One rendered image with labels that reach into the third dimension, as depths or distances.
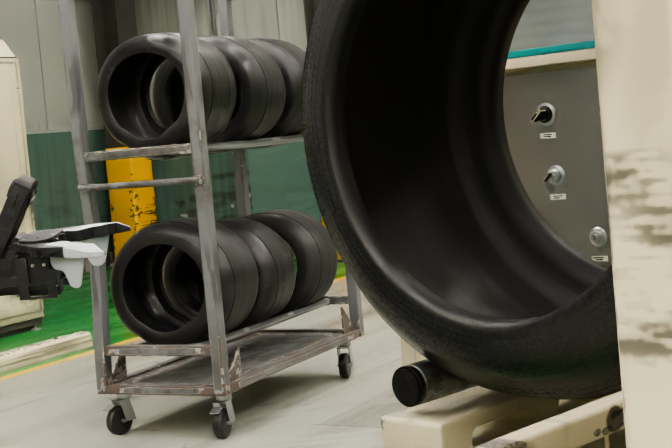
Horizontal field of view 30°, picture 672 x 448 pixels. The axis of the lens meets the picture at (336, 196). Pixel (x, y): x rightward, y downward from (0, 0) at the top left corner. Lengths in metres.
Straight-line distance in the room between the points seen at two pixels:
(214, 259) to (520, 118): 2.96
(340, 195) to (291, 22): 10.75
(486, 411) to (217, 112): 3.78
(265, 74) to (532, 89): 3.41
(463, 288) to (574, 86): 0.62
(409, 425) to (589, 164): 0.77
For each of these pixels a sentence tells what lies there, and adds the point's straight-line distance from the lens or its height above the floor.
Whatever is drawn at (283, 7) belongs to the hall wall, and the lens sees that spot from 12.14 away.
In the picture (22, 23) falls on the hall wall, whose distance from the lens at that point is 12.47.
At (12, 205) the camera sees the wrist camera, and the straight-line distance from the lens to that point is 1.74.
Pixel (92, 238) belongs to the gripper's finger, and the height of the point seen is 1.06.
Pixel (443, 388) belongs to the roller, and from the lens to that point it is 1.37.
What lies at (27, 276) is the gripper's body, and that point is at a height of 1.02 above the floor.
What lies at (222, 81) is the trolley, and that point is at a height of 1.41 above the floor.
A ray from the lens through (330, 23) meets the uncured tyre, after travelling 1.35.
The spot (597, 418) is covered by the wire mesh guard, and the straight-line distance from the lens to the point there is 0.78.
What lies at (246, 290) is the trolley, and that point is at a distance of 5.11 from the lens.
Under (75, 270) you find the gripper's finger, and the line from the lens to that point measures 1.69.
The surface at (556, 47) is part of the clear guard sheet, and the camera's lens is 2.01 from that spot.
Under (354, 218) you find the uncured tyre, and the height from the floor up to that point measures 1.08.
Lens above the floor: 1.18
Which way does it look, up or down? 3 degrees down
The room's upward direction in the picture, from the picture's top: 5 degrees counter-clockwise
